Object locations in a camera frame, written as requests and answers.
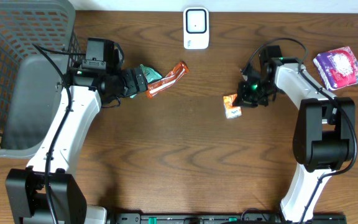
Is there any teal wipes packet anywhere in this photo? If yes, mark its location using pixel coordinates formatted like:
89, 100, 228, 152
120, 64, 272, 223
139, 64, 162, 85

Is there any orange tissue packet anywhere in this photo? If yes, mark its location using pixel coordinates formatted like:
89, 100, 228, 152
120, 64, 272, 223
223, 93, 242, 119

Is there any red orange snack wrapper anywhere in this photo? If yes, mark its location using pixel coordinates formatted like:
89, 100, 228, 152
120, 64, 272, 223
146, 62, 189, 98

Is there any purple pad package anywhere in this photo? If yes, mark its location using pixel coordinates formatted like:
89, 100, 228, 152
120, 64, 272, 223
313, 46, 358, 91

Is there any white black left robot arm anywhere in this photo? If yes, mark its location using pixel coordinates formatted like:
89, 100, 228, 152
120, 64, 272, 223
5, 67, 148, 223

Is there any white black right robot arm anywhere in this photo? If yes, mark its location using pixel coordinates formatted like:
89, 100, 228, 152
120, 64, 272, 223
233, 44, 357, 223

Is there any white barcode scanner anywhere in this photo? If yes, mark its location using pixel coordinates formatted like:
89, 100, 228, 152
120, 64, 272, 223
183, 7, 209, 50

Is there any grey plastic basket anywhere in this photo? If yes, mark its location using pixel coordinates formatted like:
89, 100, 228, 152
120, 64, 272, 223
0, 0, 81, 159

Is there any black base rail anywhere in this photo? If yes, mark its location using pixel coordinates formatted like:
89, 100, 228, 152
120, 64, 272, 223
113, 212, 347, 224

